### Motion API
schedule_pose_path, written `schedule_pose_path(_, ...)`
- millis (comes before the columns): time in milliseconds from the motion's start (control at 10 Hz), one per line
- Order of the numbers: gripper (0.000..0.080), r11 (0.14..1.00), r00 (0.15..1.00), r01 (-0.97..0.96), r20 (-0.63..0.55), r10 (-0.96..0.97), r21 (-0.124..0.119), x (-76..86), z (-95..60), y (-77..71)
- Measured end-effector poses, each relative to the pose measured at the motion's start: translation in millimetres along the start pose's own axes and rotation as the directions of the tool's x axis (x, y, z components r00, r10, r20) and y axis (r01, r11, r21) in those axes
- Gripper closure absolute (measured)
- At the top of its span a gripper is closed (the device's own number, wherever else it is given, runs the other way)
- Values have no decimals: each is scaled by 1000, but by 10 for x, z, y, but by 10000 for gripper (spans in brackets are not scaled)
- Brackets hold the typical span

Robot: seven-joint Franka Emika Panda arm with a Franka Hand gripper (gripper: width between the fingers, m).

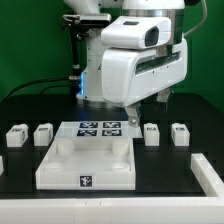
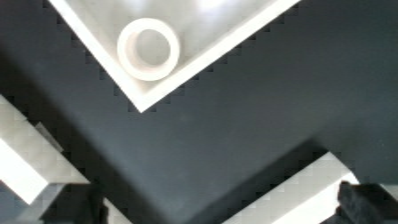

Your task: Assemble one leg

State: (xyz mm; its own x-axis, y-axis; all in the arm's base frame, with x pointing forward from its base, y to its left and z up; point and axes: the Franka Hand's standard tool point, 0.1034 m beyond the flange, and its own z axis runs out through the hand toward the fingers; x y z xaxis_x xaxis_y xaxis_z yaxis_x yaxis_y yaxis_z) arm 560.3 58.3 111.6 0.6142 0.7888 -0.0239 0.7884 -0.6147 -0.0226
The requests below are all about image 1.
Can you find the white part at left edge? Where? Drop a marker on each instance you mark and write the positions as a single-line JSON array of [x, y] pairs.
[[1, 166]]

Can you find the white square tabletop part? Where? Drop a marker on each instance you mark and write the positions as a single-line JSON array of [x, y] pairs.
[[87, 163]]

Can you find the plate with fiducial markers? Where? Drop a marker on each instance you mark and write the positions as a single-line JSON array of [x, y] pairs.
[[97, 129]]

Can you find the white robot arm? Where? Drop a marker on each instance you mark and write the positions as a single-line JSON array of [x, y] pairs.
[[135, 48]]

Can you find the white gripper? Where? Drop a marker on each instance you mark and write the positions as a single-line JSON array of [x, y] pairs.
[[129, 76]]

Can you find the black camera on stand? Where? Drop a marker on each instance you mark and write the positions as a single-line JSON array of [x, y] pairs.
[[79, 26]]

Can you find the white L-shaped obstacle wall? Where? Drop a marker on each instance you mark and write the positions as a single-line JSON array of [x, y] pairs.
[[208, 209]]

